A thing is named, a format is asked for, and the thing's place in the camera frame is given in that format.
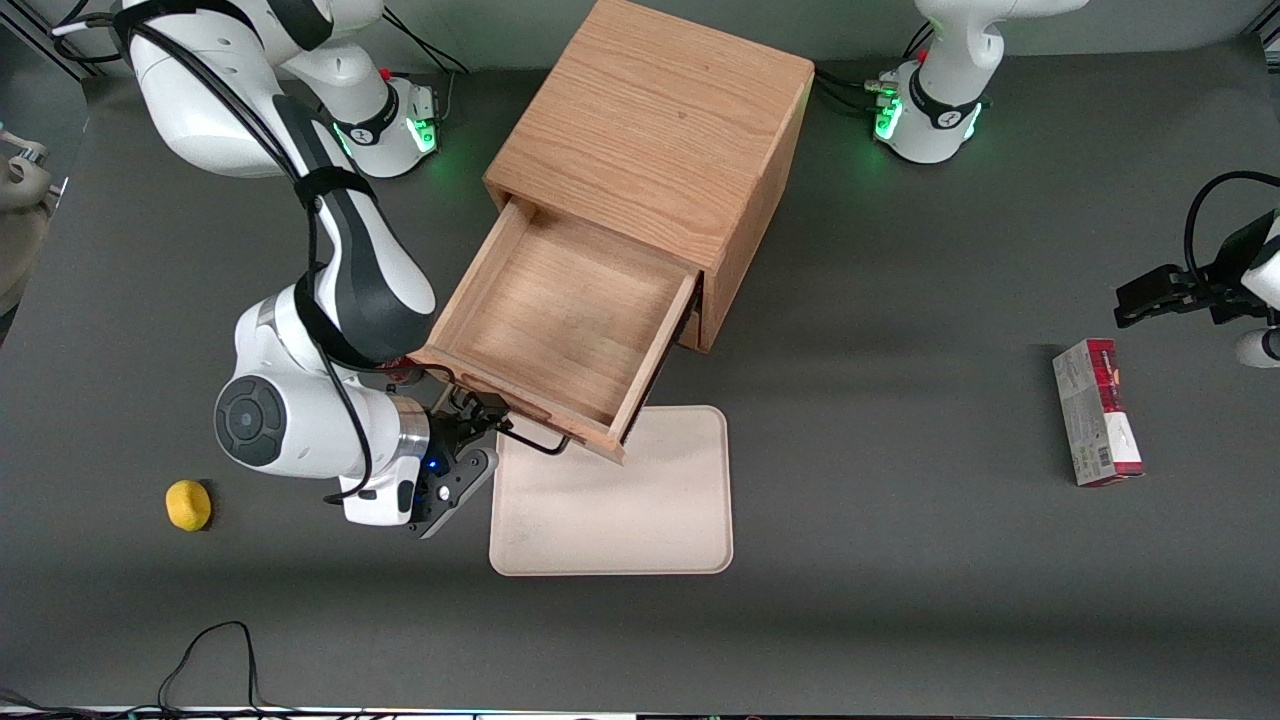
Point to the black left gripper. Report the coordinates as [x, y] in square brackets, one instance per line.
[1222, 287]

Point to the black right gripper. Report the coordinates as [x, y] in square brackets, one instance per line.
[452, 428]

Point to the wooden drawer with notched front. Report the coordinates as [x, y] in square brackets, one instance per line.
[560, 320]
[692, 328]

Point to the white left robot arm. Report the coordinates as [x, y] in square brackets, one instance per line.
[940, 110]

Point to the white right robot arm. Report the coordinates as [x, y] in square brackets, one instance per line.
[380, 280]

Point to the wooden two-drawer cabinet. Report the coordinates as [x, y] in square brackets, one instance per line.
[660, 110]

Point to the red soda bottle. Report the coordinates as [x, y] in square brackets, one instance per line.
[405, 368]

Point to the grey and red carton box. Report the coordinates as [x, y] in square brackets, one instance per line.
[1095, 415]

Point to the beige rectangular tray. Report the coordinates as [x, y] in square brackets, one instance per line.
[620, 510]

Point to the yellow lemon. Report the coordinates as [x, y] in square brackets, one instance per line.
[188, 505]

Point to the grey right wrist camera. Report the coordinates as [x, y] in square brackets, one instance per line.
[455, 500]

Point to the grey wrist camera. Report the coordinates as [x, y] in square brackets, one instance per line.
[455, 500]
[1258, 348]

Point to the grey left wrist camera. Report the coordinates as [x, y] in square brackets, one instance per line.
[1258, 348]

